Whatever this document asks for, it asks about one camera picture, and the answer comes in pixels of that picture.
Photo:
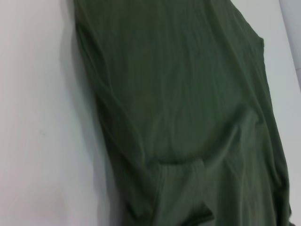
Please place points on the dark green printed t-shirt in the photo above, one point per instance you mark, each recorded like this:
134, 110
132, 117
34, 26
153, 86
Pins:
176, 106

